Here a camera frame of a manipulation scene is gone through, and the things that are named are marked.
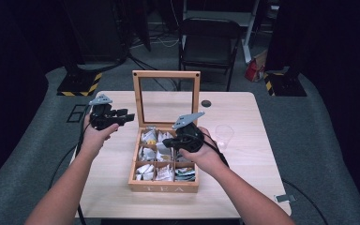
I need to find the striped black stand base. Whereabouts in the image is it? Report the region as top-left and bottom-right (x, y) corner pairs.
(56, 71), (104, 98)
(262, 71), (308, 98)

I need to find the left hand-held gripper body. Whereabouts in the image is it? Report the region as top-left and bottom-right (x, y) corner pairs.
(88, 94), (120, 131)

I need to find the wooden tea box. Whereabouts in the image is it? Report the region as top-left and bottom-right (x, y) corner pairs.
(127, 69), (202, 194)

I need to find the person's left hand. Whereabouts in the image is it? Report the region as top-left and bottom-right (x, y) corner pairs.
(80, 113), (120, 155)

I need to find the grey tape piece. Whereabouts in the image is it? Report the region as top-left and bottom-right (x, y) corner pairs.
(274, 193), (296, 203)

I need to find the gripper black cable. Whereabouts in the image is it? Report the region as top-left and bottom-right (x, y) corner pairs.
(48, 105), (92, 225)
(199, 132), (330, 225)

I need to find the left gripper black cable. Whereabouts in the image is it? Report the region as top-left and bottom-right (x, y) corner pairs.
(48, 105), (92, 225)

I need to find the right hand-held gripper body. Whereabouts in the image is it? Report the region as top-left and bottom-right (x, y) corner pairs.
(171, 111), (206, 155)

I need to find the black folding chair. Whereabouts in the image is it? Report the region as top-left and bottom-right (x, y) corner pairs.
(177, 17), (243, 92)

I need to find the single white tea bag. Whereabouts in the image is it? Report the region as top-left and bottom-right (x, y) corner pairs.
(156, 142), (173, 157)

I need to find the black floor cable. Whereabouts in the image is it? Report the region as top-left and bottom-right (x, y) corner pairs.
(127, 53), (179, 92)

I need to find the assorted tea bags group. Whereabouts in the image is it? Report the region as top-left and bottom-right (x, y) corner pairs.
(135, 127), (198, 183)

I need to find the clear plastic cup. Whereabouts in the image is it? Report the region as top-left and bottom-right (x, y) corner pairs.
(214, 124), (235, 150)

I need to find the person's right hand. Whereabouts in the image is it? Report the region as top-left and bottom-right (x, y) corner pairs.
(178, 126), (230, 178)

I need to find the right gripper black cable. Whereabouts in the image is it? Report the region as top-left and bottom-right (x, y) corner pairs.
(199, 132), (330, 225)

